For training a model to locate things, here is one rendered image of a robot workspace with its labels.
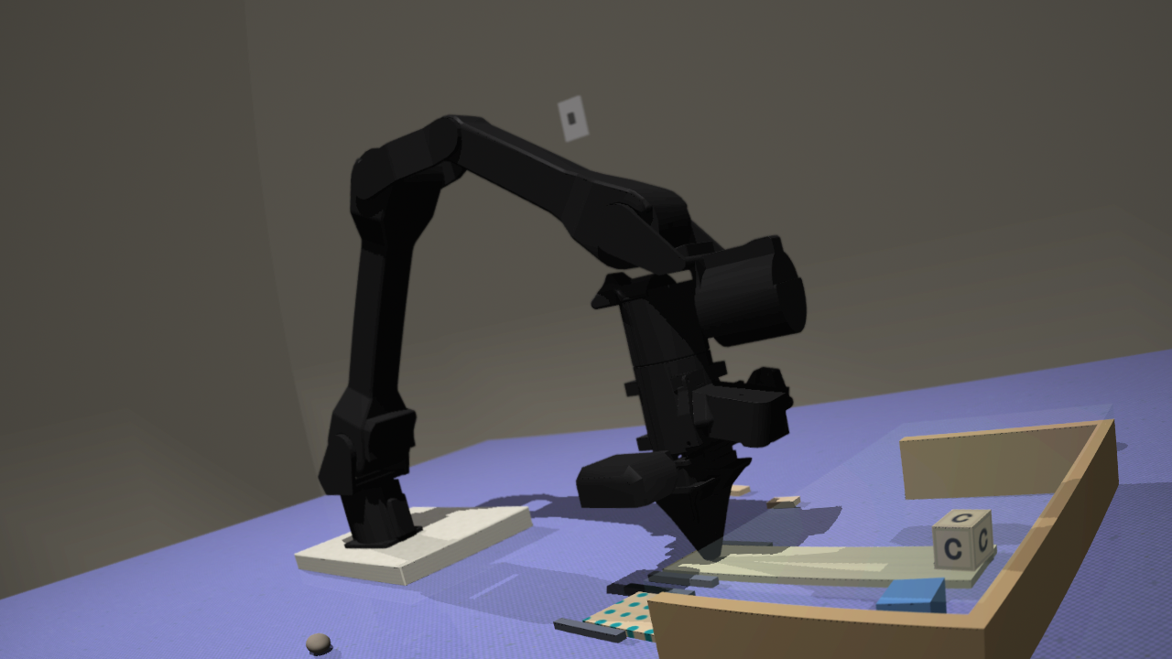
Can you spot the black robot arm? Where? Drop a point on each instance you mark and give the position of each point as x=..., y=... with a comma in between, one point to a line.
x=738, y=295

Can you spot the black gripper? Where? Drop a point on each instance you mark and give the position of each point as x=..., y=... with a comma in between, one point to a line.
x=693, y=490

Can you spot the tan sphere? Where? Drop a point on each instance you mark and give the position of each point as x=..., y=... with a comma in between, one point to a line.
x=318, y=643

